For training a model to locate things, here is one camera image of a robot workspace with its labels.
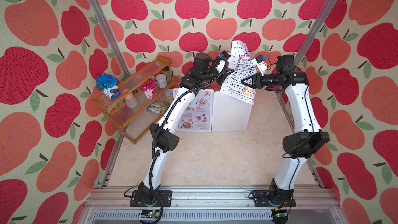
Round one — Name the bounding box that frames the white dotted menu sheet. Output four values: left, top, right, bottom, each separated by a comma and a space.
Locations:
220, 40, 257, 105

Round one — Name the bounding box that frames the restaurant special menu sheet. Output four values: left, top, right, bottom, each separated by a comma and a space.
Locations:
176, 88, 215, 131

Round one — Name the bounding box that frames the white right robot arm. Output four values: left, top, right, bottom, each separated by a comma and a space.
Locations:
241, 55, 330, 208

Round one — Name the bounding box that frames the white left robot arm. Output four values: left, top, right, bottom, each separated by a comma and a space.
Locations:
138, 51, 233, 204

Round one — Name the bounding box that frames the right white rack box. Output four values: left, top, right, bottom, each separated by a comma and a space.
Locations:
211, 91, 253, 132

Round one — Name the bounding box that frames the white rack box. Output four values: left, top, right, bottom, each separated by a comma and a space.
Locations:
211, 91, 253, 132
170, 88, 215, 133

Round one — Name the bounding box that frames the left white rack box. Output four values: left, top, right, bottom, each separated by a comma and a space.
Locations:
170, 88, 215, 133

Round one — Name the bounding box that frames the black capped glass jar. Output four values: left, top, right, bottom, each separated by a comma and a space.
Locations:
162, 66, 172, 83

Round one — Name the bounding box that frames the white lidded jar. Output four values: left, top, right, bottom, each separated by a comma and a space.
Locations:
155, 74, 168, 89

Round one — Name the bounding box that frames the green snack packet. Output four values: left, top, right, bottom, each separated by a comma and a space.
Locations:
147, 101, 171, 115

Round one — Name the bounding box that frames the pink lidded cup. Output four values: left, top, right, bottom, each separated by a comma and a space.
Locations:
140, 79, 157, 100

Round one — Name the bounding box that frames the clear plastic bottle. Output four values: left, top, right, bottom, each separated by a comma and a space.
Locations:
124, 92, 138, 108

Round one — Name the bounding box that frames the wooden spice shelf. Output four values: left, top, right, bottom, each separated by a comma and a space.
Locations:
92, 56, 177, 144

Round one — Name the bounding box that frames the blue lidded yogurt cup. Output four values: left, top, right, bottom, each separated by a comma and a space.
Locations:
96, 74, 121, 100

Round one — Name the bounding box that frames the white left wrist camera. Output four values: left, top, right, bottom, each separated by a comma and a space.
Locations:
216, 51, 231, 74

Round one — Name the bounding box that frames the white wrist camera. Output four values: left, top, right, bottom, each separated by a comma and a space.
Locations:
251, 55, 269, 76
216, 51, 231, 74

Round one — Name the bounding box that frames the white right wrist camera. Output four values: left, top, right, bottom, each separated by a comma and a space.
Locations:
251, 55, 269, 76

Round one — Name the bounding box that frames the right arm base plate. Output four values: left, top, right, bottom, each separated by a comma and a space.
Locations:
249, 189, 296, 208

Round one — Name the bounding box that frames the left aluminium frame post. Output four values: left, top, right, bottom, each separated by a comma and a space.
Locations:
88, 0, 131, 79

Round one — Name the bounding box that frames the aluminium frame post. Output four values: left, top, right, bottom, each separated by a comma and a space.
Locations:
88, 0, 131, 79
284, 0, 348, 69

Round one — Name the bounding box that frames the right aluminium frame post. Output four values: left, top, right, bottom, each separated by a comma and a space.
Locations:
284, 0, 348, 69

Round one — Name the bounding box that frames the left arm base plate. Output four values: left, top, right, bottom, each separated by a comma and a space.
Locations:
130, 190, 173, 207

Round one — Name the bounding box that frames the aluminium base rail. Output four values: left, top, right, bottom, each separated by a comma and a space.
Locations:
77, 185, 348, 224

